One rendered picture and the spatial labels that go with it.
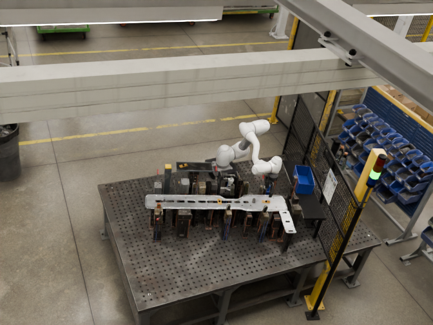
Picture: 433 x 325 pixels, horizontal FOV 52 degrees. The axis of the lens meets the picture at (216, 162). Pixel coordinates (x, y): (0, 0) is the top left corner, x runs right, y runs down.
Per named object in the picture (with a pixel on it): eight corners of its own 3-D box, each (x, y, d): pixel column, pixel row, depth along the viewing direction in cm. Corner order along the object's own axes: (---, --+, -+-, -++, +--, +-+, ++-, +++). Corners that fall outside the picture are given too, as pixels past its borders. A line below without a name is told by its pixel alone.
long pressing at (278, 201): (145, 211, 412) (145, 209, 411) (145, 194, 430) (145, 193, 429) (288, 211, 436) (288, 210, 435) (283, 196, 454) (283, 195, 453)
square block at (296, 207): (286, 235, 450) (294, 209, 429) (284, 229, 457) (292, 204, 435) (293, 235, 452) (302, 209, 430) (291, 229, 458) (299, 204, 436)
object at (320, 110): (317, 166, 671) (359, 39, 550) (309, 168, 665) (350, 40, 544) (274, 118, 764) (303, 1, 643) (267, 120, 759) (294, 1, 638)
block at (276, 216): (267, 241, 441) (273, 221, 424) (265, 233, 450) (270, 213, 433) (276, 241, 443) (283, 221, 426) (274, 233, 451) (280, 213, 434)
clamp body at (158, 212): (151, 244, 420) (153, 216, 398) (151, 232, 431) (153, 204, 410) (163, 243, 422) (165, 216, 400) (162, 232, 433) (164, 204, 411)
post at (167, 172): (162, 202, 465) (164, 169, 439) (162, 197, 471) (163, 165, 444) (169, 202, 466) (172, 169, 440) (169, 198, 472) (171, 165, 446)
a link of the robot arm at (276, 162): (275, 166, 423) (263, 169, 417) (279, 153, 414) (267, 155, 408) (281, 173, 416) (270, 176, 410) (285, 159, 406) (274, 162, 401)
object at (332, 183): (328, 206, 426) (337, 182, 407) (321, 191, 443) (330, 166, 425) (330, 206, 426) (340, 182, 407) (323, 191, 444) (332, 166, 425)
